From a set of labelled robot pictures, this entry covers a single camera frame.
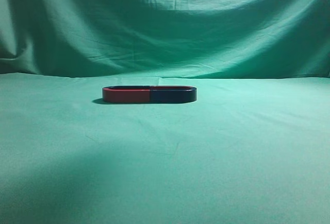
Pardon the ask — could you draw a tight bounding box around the green cloth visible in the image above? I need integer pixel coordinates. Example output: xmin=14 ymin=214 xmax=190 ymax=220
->
xmin=1 ymin=0 xmax=329 ymax=223

